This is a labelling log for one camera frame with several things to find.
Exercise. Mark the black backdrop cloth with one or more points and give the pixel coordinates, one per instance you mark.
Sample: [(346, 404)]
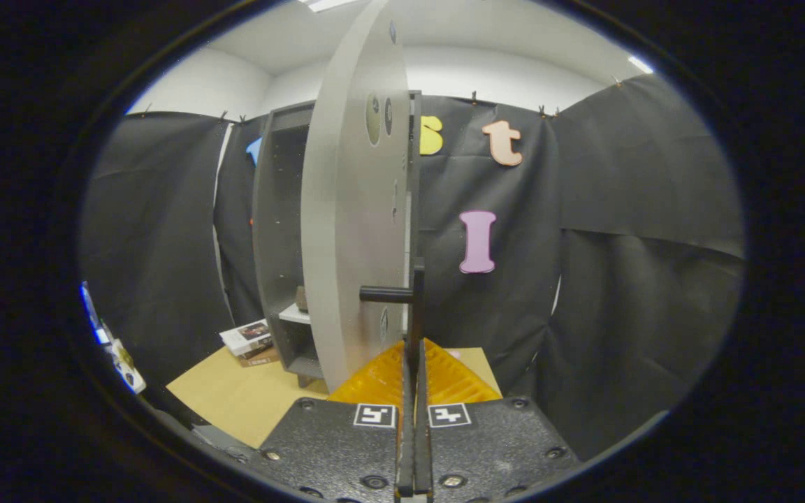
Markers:
[(640, 293)]

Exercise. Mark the brown book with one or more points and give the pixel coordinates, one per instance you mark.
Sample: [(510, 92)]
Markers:
[(261, 358)]

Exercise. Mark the grey shoe cabinet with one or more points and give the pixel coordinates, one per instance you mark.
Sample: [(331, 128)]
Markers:
[(278, 244)]

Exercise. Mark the small ceiling light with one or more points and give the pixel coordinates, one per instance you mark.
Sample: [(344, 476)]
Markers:
[(641, 64)]

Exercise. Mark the long ceiling light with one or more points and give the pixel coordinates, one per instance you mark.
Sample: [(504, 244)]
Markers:
[(325, 4)]

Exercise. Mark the white printed box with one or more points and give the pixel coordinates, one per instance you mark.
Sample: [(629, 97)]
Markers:
[(243, 337)]

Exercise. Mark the brown fuzzy shoe with bow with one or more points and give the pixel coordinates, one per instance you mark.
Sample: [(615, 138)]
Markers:
[(300, 298)]

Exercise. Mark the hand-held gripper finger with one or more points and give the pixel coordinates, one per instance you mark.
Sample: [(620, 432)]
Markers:
[(406, 454), (423, 454)]

